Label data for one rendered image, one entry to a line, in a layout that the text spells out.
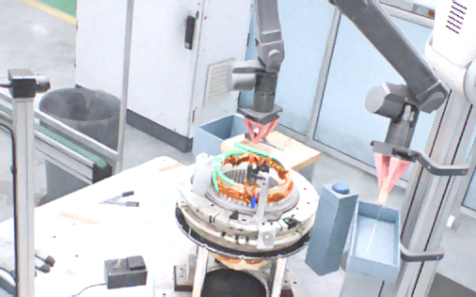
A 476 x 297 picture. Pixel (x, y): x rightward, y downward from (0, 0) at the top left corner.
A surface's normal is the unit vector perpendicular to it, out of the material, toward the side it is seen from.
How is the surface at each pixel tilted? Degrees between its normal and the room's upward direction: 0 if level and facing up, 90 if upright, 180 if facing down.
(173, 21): 90
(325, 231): 90
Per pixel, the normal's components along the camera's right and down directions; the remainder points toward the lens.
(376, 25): 0.28, 0.74
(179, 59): -0.55, 0.31
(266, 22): 0.25, 0.38
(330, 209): -0.80, 0.16
